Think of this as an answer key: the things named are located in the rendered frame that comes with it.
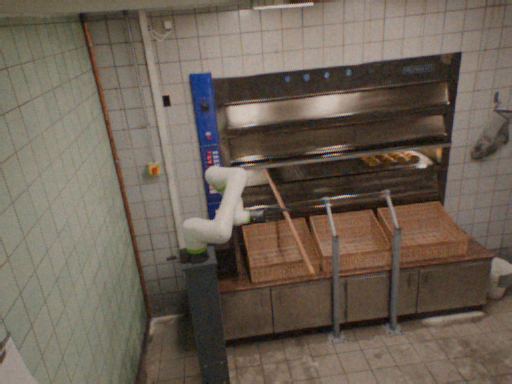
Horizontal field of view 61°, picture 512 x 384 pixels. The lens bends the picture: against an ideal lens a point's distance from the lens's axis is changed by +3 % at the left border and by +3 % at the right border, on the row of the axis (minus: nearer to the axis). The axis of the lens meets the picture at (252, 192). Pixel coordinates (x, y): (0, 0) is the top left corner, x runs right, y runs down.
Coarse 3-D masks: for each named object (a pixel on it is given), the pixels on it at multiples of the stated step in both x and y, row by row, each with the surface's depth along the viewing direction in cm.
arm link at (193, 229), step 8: (184, 224) 247; (192, 224) 245; (200, 224) 245; (184, 232) 248; (192, 232) 244; (200, 232) 243; (192, 240) 247; (200, 240) 246; (192, 248) 249; (200, 248) 250
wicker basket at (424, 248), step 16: (384, 208) 377; (400, 208) 378; (416, 208) 379; (432, 208) 381; (384, 224) 366; (400, 224) 380; (416, 224) 381; (432, 224) 383; (448, 224) 367; (416, 240) 373; (432, 240) 371; (448, 240) 342; (464, 240) 343; (400, 256) 352; (416, 256) 344; (432, 256) 346; (448, 256) 347
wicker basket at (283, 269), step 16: (256, 224) 367; (304, 224) 368; (272, 240) 371; (288, 240) 372; (256, 256) 369; (272, 256) 366; (288, 256) 364; (256, 272) 331; (272, 272) 345; (288, 272) 335; (304, 272) 341
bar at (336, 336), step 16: (368, 192) 332; (384, 192) 332; (256, 208) 324; (336, 240) 317; (400, 240) 323; (336, 256) 322; (336, 272) 328; (336, 288) 334; (336, 304) 340; (336, 320) 346; (336, 336) 352
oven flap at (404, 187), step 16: (416, 176) 375; (432, 176) 377; (288, 192) 366; (304, 192) 367; (320, 192) 369; (336, 192) 370; (352, 192) 371; (400, 192) 375; (416, 192) 376; (432, 192) 375; (304, 208) 366
